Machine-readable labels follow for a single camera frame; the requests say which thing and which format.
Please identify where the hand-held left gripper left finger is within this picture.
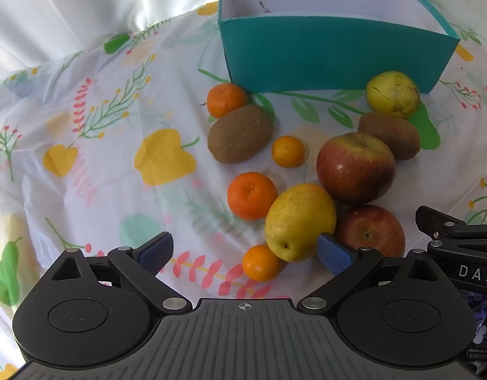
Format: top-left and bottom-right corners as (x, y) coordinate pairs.
(41, 233), (193, 313)

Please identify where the large red apple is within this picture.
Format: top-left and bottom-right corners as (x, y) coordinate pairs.
(316, 132), (396, 207)

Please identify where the white curtain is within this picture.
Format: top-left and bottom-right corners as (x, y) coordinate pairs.
(0, 0), (225, 86)

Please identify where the yellow-green lemon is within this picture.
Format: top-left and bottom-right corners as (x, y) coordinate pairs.
(365, 71), (421, 120)

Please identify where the fruit-print white tablecloth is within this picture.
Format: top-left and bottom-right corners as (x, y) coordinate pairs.
(0, 0), (487, 380)

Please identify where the orange mandarin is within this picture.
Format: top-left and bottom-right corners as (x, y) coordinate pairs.
(227, 172), (278, 221)
(206, 83), (249, 119)

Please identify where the teal cardboard box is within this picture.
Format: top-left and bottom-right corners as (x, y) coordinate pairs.
(217, 0), (461, 95)

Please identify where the brown kiwi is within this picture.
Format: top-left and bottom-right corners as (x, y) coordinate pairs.
(207, 104), (275, 164)
(358, 112), (421, 161)

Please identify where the yellow pear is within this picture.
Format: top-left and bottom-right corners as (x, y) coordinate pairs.
(264, 183), (338, 263)

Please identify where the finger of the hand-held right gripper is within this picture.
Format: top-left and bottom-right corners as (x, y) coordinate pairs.
(415, 205), (487, 243)

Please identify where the dark red apple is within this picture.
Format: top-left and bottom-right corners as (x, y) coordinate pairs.
(334, 205), (406, 259)

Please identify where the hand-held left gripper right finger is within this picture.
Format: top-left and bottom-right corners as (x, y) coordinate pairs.
(297, 233), (452, 313)

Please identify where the dark floral cloth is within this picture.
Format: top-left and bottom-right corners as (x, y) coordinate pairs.
(459, 285), (487, 377)

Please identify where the small orange kumquat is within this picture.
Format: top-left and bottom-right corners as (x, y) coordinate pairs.
(271, 135), (306, 168)
(242, 244), (286, 282)

